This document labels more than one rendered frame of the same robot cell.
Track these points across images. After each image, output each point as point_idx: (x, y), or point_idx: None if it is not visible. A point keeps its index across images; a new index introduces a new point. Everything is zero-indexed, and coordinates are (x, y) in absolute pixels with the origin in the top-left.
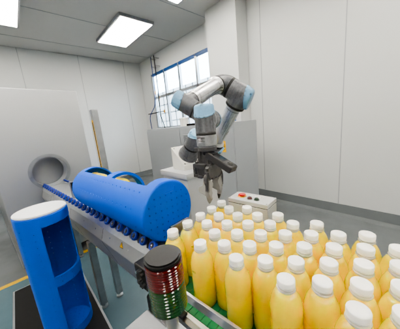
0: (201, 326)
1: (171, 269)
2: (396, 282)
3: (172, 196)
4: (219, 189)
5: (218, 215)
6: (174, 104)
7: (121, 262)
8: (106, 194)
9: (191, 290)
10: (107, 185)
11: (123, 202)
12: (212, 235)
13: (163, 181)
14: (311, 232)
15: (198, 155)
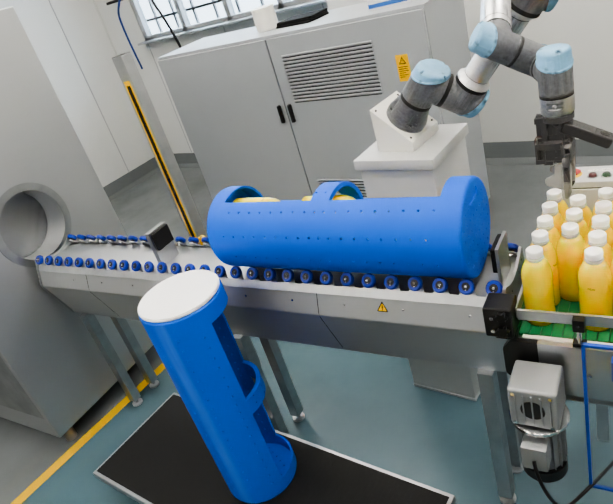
0: None
1: None
2: None
3: (476, 204)
4: (574, 174)
5: (576, 212)
6: (482, 49)
7: (363, 339)
8: (343, 231)
9: None
10: (332, 214)
11: (401, 234)
12: (598, 239)
13: (467, 183)
14: None
15: (542, 130)
